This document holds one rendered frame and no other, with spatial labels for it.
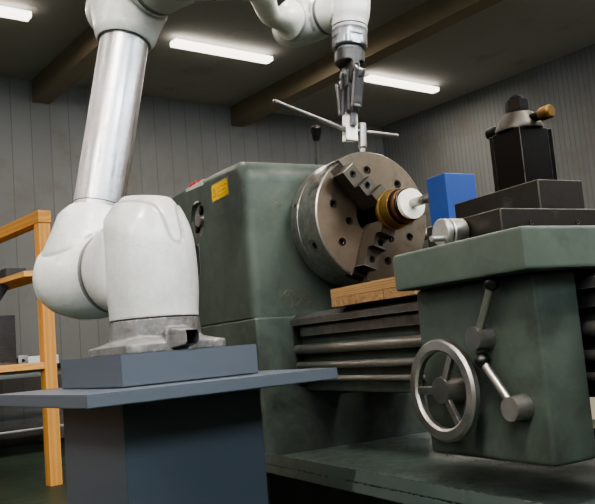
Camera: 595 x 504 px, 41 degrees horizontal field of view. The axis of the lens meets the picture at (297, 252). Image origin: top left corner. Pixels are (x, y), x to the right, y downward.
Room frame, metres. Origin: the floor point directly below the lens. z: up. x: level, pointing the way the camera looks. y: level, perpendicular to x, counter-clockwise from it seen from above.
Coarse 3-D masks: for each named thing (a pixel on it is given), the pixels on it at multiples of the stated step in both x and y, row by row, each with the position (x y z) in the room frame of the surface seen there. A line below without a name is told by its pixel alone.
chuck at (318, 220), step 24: (360, 168) 1.86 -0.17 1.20; (384, 168) 1.89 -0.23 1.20; (312, 192) 1.82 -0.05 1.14; (336, 192) 1.82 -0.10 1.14; (312, 216) 1.81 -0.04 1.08; (336, 216) 1.82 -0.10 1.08; (336, 240) 1.82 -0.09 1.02; (360, 240) 1.85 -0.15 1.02; (408, 240) 1.91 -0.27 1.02; (336, 264) 1.82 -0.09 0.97; (384, 264) 1.88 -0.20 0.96
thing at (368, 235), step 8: (368, 224) 1.84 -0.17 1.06; (376, 224) 1.80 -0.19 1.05; (368, 232) 1.83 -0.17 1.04; (376, 232) 1.79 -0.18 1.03; (384, 232) 1.78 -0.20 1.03; (392, 232) 1.79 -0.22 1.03; (368, 240) 1.82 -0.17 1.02; (376, 240) 1.80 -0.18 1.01; (384, 240) 1.81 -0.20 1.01; (360, 248) 1.84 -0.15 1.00; (368, 248) 1.81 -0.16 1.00; (376, 248) 1.81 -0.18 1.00; (384, 248) 1.81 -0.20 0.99; (360, 256) 1.83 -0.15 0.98; (368, 256) 1.81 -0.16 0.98; (376, 256) 1.82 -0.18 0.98; (360, 264) 1.82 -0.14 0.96; (368, 264) 1.81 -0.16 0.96; (376, 264) 1.82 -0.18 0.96; (360, 272) 1.85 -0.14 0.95
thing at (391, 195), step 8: (384, 192) 1.78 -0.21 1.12; (392, 192) 1.76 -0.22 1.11; (400, 192) 1.73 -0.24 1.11; (384, 200) 1.76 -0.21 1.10; (392, 200) 1.73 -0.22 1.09; (376, 208) 1.77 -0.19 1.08; (384, 208) 1.75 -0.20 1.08; (392, 208) 1.74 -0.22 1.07; (376, 216) 1.81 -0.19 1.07; (384, 216) 1.76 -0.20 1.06; (392, 216) 1.75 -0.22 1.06; (400, 216) 1.73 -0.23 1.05; (384, 224) 1.78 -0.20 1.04; (392, 224) 1.77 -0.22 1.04; (400, 224) 1.76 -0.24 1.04
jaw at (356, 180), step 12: (336, 168) 1.83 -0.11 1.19; (348, 168) 1.79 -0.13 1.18; (348, 180) 1.79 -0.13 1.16; (360, 180) 1.81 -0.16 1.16; (372, 180) 1.80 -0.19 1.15; (348, 192) 1.83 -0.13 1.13; (360, 192) 1.80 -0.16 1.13; (372, 192) 1.78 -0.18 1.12; (360, 204) 1.83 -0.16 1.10; (372, 204) 1.80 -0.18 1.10
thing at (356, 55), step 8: (344, 48) 1.88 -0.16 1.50; (352, 48) 1.88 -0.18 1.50; (360, 48) 1.89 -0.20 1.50; (336, 56) 1.90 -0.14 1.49; (344, 56) 1.88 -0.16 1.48; (352, 56) 1.88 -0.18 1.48; (360, 56) 1.89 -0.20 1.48; (336, 64) 1.91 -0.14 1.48; (344, 64) 1.91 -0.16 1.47; (352, 64) 1.88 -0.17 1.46; (360, 64) 1.91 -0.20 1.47; (352, 72) 1.88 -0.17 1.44; (344, 80) 1.92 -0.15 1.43; (352, 80) 1.89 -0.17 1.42
